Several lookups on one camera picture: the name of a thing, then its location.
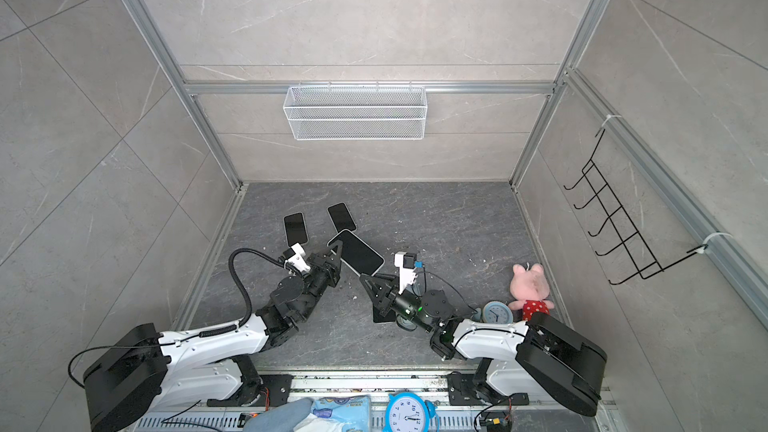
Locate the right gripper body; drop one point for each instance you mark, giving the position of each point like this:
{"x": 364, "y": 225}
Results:
{"x": 411, "y": 305}

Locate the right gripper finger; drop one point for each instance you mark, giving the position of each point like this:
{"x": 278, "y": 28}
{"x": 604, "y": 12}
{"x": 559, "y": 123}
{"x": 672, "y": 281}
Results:
{"x": 382, "y": 281}
{"x": 372, "y": 289}

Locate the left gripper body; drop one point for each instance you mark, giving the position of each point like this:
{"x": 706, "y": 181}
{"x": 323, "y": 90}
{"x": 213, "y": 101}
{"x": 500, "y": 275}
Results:
{"x": 319, "y": 277}

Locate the black phone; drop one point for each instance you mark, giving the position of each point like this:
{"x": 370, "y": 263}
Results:
{"x": 358, "y": 255}
{"x": 341, "y": 217}
{"x": 295, "y": 229}

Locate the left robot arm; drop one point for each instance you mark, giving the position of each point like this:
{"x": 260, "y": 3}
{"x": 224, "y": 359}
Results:
{"x": 147, "y": 369}

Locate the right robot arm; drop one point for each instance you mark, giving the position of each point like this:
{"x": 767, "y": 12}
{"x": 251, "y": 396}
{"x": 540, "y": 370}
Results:
{"x": 566, "y": 365}

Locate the small blue white cup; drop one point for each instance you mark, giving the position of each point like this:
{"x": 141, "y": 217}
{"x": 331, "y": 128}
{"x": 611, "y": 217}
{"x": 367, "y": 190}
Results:
{"x": 497, "y": 312}

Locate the blue alarm clock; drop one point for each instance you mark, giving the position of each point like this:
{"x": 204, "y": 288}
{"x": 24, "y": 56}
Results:
{"x": 407, "y": 412}

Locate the blue wet wipes pack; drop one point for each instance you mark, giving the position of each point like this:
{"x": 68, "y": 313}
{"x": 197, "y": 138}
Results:
{"x": 341, "y": 414}

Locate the pink pig plush toy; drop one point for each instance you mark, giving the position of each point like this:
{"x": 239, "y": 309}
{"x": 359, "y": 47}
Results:
{"x": 530, "y": 291}

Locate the grey-blue cloth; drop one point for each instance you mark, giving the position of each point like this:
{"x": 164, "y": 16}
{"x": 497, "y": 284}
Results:
{"x": 280, "y": 419}

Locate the aluminium rail front frame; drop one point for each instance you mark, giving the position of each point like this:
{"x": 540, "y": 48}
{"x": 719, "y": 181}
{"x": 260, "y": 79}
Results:
{"x": 372, "y": 391}

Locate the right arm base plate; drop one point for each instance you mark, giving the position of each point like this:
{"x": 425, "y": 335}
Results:
{"x": 474, "y": 390}

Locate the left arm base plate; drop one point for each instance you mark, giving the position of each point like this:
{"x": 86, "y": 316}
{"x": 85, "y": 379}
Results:
{"x": 268, "y": 391}

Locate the white wire mesh basket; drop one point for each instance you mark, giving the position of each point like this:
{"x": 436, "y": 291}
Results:
{"x": 356, "y": 112}

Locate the black wire hook rack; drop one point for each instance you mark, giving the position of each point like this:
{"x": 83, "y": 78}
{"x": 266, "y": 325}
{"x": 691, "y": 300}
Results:
{"x": 629, "y": 238}

